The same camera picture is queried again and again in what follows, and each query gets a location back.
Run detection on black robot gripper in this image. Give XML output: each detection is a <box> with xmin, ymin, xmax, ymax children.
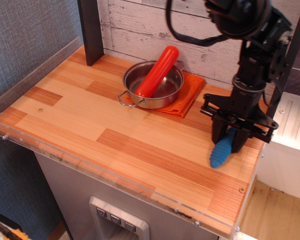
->
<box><xmin>201</xmin><ymin>78</ymin><xmax>279</xmax><ymax>153</ymax></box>

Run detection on blue handled metal spoon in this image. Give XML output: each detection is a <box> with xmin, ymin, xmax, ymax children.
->
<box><xmin>209</xmin><ymin>127</ymin><xmax>237</xmax><ymax>168</ymax></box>

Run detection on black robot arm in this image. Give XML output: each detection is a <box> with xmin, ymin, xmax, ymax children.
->
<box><xmin>201</xmin><ymin>0</ymin><xmax>292</xmax><ymax>153</ymax></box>

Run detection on silver metal pan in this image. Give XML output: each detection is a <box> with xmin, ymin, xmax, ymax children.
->
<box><xmin>118</xmin><ymin>60</ymin><xmax>185</xmax><ymax>109</ymax></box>

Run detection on orange woven cloth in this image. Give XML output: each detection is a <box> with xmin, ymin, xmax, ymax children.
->
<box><xmin>155</xmin><ymin>71</ymin><xmax>206</xmax><ymax>118</ymax></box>

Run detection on red plastic sausage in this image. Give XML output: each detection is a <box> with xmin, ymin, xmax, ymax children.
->
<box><xmin>134</xmin><ymin>45</ymin><xmax>180</xmax><ymax>98</ymax></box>

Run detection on clear acrylic edge guard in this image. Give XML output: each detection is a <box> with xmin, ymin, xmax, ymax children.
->
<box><xmin>0</xmin><ymin>117</ymin><xmax>244</xmax><ymax>240</ymax></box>

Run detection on grey toy fridge cabinet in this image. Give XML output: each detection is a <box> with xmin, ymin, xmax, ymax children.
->
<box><xmin>35</xmin><ymin>153</ymin><xmax>219</xmax><ymax>240</ymax></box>

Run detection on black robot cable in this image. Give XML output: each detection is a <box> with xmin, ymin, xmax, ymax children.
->
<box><xmin>165</xmin><ymin>0</ymin><xmax>226</xmax><ymax>47</ymax></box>

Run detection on dark vertical post right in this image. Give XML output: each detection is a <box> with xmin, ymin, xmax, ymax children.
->
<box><xmin>264</xmin><ymin>0</ymin><xmax>300</xmax><ymax>123</ymax></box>

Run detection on dark vertical post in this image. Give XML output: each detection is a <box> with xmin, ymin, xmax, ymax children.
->
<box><xmin>264</xmin><ymin>0</ymin><xmax>300</xmax><ymax>123</ymax></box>
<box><xmin>77</xmin><ymin>0</ymin><xmax>104</xmax><ymax>66</ymax></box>

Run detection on dark vertical post left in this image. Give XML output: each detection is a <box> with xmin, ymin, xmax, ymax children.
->
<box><xmin>77</xmin><ymin>0</ymin><xmax>104</xmax><ymax>66</ymax></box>

